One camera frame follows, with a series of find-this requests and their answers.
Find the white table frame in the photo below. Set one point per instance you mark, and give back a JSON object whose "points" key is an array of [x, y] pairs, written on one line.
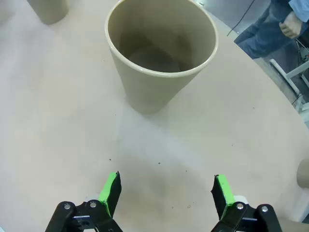
{"points": [[287, 72]]}

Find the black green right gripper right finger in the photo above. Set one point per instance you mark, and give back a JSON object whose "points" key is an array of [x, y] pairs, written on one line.
{"points": [[224, 193]]}

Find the beige paper cup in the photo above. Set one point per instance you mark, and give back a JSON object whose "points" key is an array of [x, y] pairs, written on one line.
{"points": [[303, 176]]}

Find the person's left hand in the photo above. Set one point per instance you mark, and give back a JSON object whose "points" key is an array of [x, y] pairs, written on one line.
{"points": [[290, 26]]}

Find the person in light blue shirt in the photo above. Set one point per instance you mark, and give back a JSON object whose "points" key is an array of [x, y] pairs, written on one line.
{"points": [[263, 33]]}

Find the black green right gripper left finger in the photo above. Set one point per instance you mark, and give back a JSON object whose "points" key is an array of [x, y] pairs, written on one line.
{"points": [[108, 193]]}

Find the cardboard cups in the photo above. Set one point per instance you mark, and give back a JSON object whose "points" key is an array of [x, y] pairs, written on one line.
{"points": [[144, 91], [50, 12]]}

